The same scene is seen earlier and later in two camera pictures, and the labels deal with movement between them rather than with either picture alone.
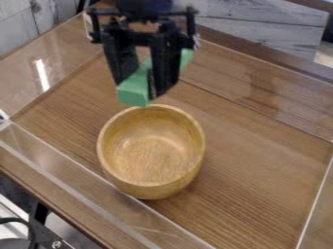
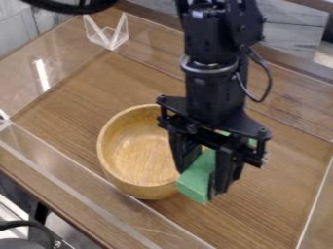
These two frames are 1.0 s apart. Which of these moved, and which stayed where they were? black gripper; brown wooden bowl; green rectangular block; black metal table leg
Moved: green rectangular block; black gripper
Stayed: brown wooden bowl; black metal table leg
